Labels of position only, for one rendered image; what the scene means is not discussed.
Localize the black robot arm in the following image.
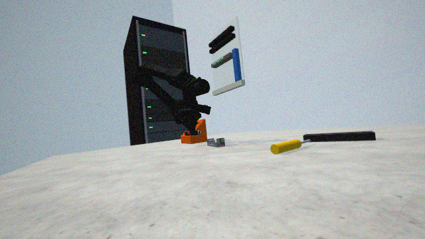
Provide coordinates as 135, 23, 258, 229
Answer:
131, 62, 211, 131

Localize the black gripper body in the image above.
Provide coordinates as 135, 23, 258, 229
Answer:
178, 97, 201, 118

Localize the black flat bar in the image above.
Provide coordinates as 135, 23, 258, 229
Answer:
303, 131, 376, 142

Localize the yellow screwdriver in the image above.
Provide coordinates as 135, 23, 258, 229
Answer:
270, 139, 311, 155

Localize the black and red battery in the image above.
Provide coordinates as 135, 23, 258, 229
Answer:
185, 130, 201, 136

